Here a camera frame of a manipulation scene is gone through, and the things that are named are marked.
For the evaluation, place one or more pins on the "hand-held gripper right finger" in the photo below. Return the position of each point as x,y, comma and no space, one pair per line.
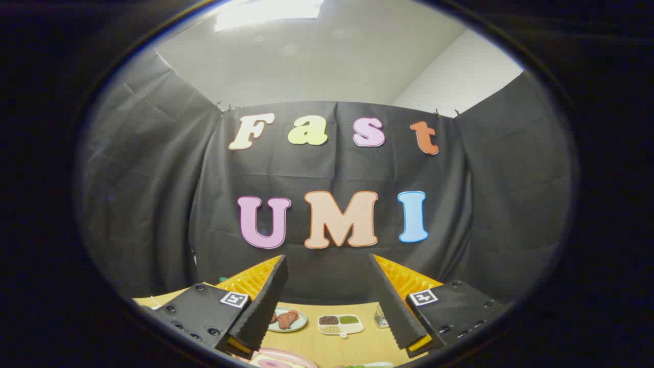
391,301

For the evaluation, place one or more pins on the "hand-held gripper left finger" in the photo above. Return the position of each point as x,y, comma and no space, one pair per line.
265,301

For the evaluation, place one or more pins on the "pale green plate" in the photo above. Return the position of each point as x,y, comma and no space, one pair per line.
300,324

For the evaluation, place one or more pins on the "white divided seasoning tray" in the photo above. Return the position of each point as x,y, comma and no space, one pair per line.
353,327

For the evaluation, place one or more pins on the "pink plate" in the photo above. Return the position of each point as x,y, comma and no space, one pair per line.
294,354

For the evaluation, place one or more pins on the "pink ham slice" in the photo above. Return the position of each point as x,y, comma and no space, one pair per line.
273,364

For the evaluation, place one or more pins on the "white plate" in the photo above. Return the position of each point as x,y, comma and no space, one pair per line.
380,364

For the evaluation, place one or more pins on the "ceiling light panel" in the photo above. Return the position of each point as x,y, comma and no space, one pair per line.
265,13

